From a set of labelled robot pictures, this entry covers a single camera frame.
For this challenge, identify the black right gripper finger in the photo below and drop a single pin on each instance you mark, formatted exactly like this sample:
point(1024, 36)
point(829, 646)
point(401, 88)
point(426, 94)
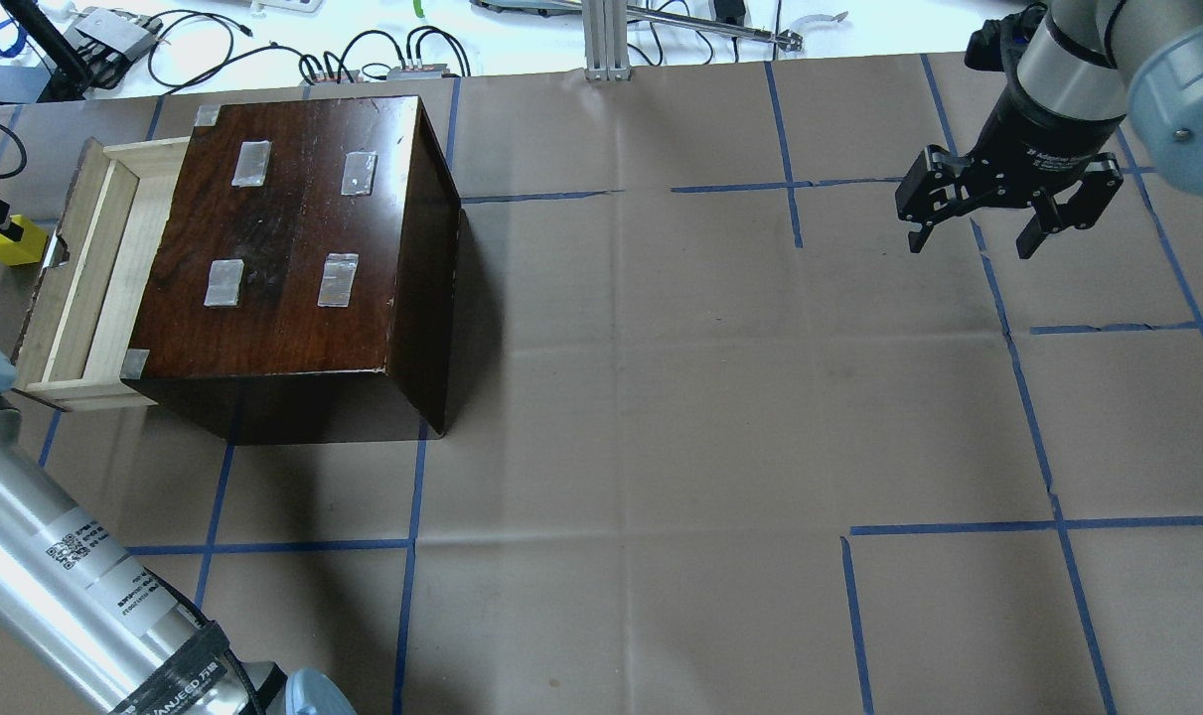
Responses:
point(1048, 218)
point(919, 235)

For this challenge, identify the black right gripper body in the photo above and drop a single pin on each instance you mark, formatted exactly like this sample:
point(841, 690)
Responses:
point(1040, 139)

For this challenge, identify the yellow block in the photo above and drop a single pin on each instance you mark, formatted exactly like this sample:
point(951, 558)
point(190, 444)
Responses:
point(22, 241)

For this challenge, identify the light wooden drawer front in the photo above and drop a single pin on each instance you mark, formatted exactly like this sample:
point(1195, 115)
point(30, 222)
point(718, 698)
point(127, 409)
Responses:
point(85, 303)

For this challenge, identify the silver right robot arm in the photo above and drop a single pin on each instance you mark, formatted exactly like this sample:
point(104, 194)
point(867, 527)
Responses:
point(1074, 72)

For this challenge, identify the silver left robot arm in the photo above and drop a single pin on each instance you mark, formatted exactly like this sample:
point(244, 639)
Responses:
point(117, 633)

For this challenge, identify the dark wooden drawer box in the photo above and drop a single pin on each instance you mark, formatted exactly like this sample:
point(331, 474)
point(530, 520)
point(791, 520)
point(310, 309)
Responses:
point(277, 369)

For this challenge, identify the aluminium frame post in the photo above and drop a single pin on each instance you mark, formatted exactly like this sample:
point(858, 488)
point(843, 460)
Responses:
point(605, 40)

